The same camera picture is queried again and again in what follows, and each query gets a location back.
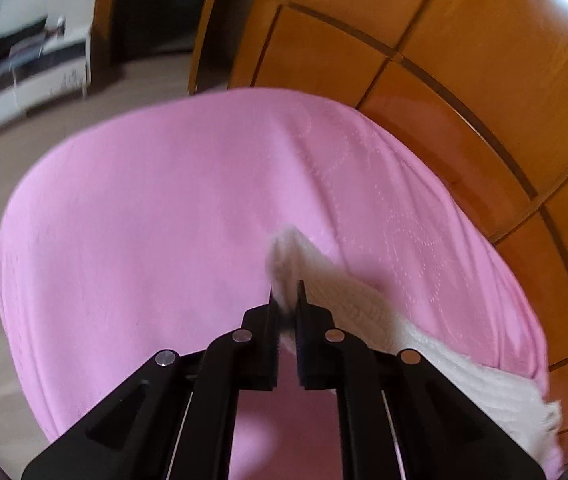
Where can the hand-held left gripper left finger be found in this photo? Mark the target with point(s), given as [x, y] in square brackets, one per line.
[270, 340]

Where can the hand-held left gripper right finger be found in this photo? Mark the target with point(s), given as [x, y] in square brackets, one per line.
[304, 345]

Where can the white towel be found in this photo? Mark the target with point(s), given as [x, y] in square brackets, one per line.
[348, 292]

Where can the pink bed sheet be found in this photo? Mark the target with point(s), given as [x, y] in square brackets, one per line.
[164, 210]

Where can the white low cabinet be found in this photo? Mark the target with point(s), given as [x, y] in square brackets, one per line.
[34, 77]

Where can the wooden door frame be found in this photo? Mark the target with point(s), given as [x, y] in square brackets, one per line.
[106, 15]

